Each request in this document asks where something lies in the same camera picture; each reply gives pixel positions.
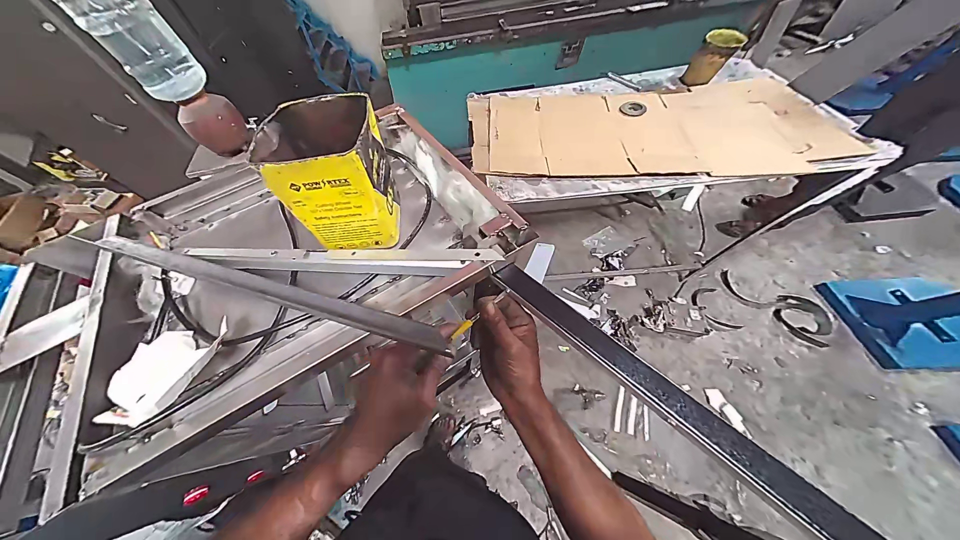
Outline clear plastic water bottle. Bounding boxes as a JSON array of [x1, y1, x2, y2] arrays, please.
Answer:
[[69, 0, 208, 104]]

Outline flattened brown cardboard sheet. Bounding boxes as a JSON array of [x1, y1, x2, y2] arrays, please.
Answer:
[[467, 78, 879, 178]]

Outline teal metal workbench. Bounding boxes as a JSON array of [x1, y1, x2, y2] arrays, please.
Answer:
[[381, 0, 774, 156]]

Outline brown metal frame table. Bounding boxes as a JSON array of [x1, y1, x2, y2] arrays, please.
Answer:
[[78, 103, 540, 502]]

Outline blue netting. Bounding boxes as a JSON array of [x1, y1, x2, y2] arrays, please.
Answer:
[[283, 0, 381, 95]]

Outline curved black metal strips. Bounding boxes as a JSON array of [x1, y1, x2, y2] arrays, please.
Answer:
[[690, 268, 835, 349]]

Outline person's right hand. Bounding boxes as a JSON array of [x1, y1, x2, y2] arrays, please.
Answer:
[[472, 291, 543, 410]]

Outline black cable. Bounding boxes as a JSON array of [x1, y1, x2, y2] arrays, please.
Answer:
[[82, 147, 435, 453]]

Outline pile of wood blocks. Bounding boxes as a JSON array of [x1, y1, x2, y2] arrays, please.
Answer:
[[0, 186, 144, 255]]

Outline pile of scrap debris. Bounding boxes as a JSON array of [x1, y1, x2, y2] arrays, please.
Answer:
[[555, 227, 712, 354]]

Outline grey metal frame rack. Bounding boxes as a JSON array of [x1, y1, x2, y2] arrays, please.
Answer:
[[0, 213, 125, 526]]

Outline person's legs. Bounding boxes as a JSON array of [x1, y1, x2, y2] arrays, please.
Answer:
[[336, 412, 541, 540]]

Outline black metal channel bar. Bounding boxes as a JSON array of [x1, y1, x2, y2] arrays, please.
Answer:
[[491, 262, 894, 540]]

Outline white flat strip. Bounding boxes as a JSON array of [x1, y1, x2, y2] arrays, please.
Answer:
[[523, 242, 556, 285]]

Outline person's left hand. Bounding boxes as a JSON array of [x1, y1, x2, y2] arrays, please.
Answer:
[[348, 322, 457, 453]]

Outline yellow printed square container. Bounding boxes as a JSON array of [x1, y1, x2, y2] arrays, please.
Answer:
[[247, 93, 402, 251]]

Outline white paint-stained table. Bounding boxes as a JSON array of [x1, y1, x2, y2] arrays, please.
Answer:
[[466, 58, 905, 275]]

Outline person's left forearm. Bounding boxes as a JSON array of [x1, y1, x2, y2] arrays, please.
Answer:
[[213, 420, 402, 540]]

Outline dark grey metal cabinet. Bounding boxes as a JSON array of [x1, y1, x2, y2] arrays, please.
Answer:
[[0, 0, 226, 200]]

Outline blue flat metal piece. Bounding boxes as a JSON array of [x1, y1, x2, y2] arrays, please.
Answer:
[[814, 277, 960, 372]]

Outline crumpled white paper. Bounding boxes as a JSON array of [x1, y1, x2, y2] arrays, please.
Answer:
[[91, 315, 229, 429]]

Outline yellow-brown cylindrical cup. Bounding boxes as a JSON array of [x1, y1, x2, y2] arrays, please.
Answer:
[[680, 28, 749, 87]]

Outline silver metal angle strip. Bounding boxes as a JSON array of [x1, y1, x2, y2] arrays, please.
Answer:
[[153, 247, 506, 279]]

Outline person's right forearm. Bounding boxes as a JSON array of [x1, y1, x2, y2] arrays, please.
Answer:
[[504, 386, 657, 540]]

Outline grey metal bar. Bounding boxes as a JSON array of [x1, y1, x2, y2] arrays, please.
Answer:
[[71, 234, 456, 357]]

